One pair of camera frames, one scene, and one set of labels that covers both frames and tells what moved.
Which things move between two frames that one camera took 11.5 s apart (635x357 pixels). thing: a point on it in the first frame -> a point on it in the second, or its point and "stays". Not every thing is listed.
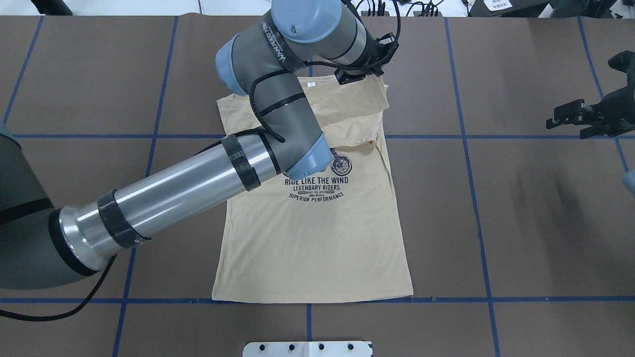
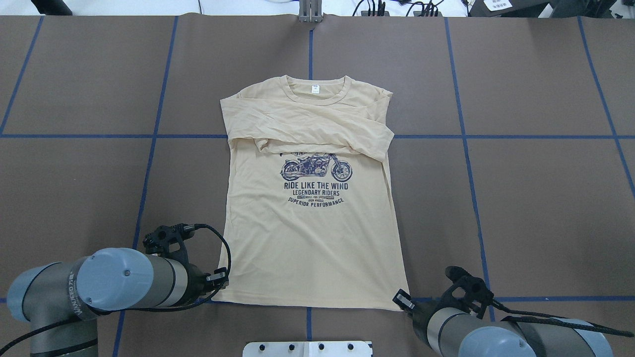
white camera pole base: (310, 348) stays
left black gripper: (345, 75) -> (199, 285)
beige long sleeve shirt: (332, 237) stays
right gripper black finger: (570, 113) -> (404, 299)
